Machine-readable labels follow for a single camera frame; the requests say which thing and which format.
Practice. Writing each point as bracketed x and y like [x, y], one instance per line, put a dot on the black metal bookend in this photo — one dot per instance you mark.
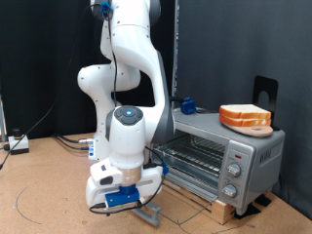
[264, 85]

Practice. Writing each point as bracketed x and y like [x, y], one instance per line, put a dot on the black curtain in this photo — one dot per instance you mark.
[32, 48]

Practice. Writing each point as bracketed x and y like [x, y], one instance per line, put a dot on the small wooden cutting board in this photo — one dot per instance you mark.
[256, 131]

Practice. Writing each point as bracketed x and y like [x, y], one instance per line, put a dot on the black foam pad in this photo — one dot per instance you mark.
[248, 211]
[263, 200]

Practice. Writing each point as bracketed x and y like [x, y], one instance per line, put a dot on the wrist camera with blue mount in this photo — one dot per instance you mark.
[122, 196]

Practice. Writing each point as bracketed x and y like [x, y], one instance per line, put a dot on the thin metal stand post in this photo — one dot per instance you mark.
[2, 120]

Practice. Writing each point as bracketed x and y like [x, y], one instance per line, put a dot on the emergency stop button box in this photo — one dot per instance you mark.
[19, 144]

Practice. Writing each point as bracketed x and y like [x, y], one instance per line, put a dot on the silver oven knob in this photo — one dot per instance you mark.
[234, 169]
[229, 190]

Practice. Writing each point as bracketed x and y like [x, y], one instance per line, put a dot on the silver toaster oven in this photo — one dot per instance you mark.
[208, 126]

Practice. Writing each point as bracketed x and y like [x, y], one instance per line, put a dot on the grey curtain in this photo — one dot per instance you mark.
[243, 42]

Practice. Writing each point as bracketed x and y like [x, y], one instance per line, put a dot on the vertical aluminium pole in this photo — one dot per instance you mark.
[176, 39]

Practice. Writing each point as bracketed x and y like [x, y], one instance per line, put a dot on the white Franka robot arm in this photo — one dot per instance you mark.
[130, 48]

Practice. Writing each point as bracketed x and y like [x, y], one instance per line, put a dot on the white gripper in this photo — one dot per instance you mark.
[97, 191]

